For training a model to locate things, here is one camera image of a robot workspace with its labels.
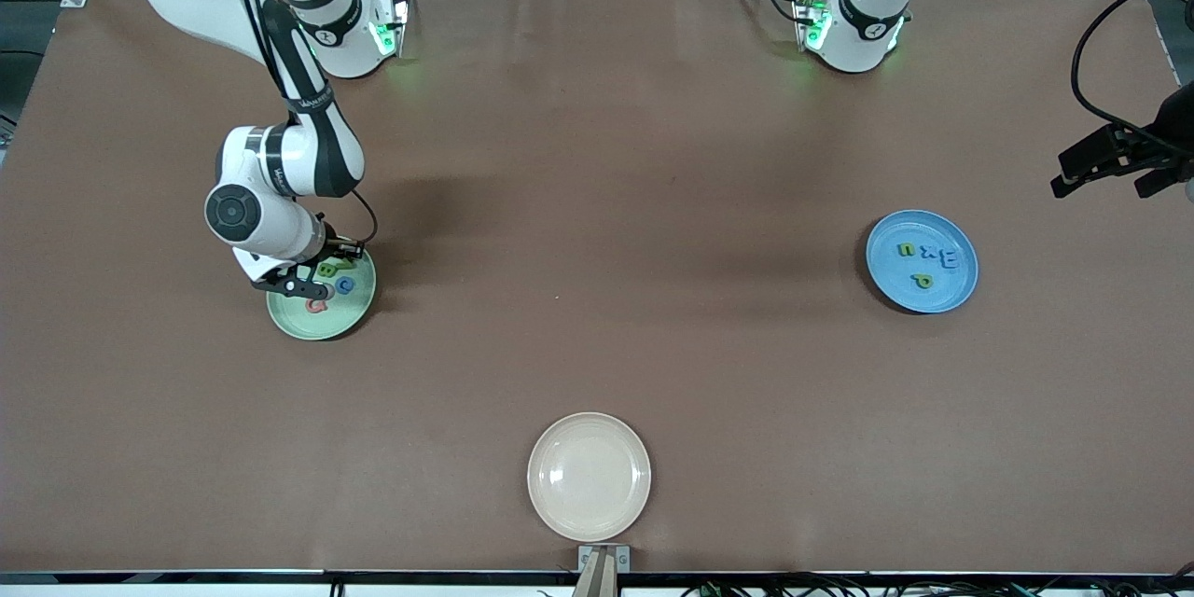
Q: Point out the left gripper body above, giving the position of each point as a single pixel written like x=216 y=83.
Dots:
x=1173 y=124

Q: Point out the red foam letter G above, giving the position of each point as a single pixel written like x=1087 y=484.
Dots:
x=315 y=307

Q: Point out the green foam letter B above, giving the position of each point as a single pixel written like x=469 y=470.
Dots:
x=327 y=270

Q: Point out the blue foam letter C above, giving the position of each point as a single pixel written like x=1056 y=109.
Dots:
x=338 y=285

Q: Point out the blue foam letter m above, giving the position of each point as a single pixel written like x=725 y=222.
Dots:
x=949 y=258

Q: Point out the green foam letter p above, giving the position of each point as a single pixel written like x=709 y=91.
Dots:
x=923 y=281

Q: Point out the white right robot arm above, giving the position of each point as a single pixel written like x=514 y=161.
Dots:
x=270 y=229

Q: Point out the green plate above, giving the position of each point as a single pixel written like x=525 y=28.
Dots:
x=345 y=312

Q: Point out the blue plate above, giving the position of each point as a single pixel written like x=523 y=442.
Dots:
x=895 y=284

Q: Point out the brown table cover sheet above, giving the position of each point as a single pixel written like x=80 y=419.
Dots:
x=597 y=159

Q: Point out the beige plate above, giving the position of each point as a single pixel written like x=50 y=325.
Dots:
x=589 y=476

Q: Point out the grey metal mount bracket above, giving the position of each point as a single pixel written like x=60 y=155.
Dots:
x=583 y=560

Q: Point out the beige post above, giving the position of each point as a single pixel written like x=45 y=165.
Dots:
x=597 y=580

